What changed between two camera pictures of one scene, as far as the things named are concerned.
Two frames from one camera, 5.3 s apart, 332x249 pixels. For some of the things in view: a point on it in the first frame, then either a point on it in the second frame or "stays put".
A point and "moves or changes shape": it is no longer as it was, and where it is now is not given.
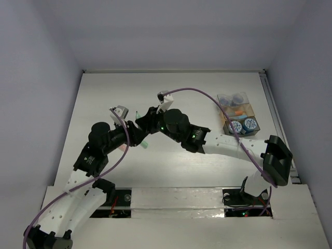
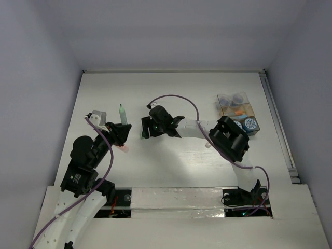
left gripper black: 135,134 → 118,132
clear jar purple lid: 236,98 stays put
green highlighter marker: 138,115 moves or changes shape
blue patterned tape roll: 249,125 stays put
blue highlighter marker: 240,116 stays put
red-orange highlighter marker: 235,113 stays put
